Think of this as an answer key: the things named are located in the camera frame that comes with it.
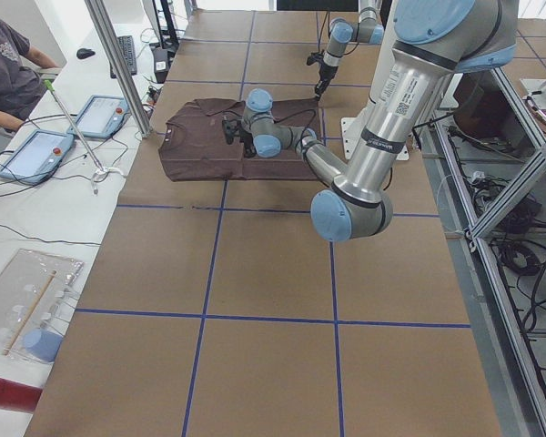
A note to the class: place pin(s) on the clear plastic bag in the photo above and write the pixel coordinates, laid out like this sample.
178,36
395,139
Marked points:
20,280

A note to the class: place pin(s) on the aluminium frame post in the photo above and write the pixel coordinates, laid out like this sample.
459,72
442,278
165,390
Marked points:
107,35

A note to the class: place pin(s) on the black computer mouse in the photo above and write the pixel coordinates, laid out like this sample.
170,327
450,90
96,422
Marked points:
84,53

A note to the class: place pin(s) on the brown t-shirt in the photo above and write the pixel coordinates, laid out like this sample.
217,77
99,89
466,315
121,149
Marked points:
195,147

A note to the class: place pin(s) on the blue teach pendant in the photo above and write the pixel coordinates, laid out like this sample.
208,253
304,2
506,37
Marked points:
102,116
37,158

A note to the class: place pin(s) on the red cylinder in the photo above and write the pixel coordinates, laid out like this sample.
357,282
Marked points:
18,397

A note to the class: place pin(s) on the white camera pedestal column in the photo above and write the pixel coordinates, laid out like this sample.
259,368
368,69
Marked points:
367,119

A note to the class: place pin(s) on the person in grey shirt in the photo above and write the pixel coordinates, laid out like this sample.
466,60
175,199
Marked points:
21,88

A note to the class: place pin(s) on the black keyboard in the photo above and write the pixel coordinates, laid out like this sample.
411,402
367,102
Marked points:
127,49

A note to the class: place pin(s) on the aluminium side frame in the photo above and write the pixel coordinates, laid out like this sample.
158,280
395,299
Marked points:
486,158

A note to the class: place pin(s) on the far blue teach pendant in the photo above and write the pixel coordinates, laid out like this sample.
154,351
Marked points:
102,116

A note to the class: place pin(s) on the silver rod green tip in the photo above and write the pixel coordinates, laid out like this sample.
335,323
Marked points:
101,171

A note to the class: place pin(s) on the black box white label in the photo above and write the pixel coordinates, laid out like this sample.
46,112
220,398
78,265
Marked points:
161,64

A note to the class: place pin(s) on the near blue teach pendant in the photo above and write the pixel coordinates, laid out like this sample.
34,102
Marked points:
37,158

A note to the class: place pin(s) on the wooden stick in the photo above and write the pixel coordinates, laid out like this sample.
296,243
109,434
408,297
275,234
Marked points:
29,312

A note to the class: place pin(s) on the light blue cup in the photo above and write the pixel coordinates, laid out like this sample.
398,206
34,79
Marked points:
43,344

